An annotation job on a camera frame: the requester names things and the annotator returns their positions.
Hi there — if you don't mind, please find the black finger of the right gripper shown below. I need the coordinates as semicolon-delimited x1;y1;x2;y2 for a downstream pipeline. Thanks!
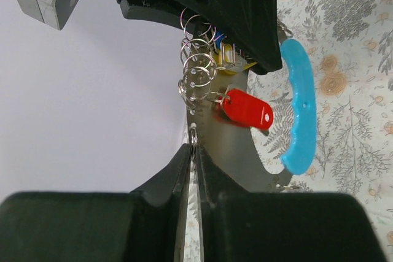
117;0;282;75

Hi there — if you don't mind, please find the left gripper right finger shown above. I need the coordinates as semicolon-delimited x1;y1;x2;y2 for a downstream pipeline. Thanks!
196;147;386;261

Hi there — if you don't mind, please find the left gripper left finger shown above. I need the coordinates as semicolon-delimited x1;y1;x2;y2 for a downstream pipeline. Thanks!
1;144;191;261

